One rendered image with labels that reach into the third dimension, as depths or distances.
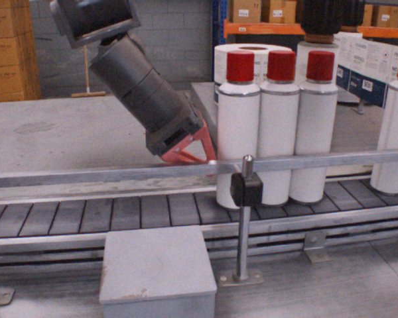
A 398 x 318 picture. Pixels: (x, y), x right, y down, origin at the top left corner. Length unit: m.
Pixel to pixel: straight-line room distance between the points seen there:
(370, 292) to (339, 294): 0.04
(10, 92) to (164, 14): 2.17
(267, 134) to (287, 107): 0.04
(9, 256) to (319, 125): 0.42
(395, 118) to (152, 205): 0.36
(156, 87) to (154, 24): 4.42
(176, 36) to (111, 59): 4.45
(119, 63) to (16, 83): 3.27
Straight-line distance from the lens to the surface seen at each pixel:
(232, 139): 0.45
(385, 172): 0.58
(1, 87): 3.70
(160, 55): 4.87
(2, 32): 3.61
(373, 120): 0.96
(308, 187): 0.51
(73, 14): 0.40
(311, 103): 0.47
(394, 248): 0.57
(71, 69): 5.00
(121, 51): 0.40
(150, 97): 0.41
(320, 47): 0.75
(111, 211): 0.51
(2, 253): 0.51
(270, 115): 0.46
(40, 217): 0.52
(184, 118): 0.40
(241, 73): 0.43
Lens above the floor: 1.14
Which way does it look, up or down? 24 degrees down
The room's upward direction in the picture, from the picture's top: straight up
